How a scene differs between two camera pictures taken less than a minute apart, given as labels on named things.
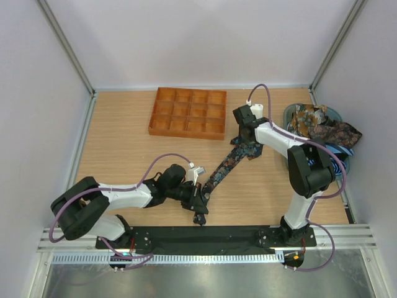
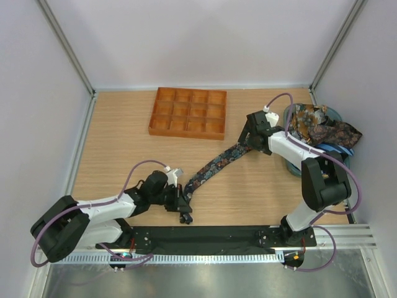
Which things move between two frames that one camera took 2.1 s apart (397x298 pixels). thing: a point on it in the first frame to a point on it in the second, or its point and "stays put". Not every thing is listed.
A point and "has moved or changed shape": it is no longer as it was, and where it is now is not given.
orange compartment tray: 188,113 stays put
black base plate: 199,238 stays put
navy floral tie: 242,149 has moved or changed shape
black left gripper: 195,201 to 179,203
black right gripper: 242,139 to 252,144
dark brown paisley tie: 335,132 stays put
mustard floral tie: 306,115 stays put
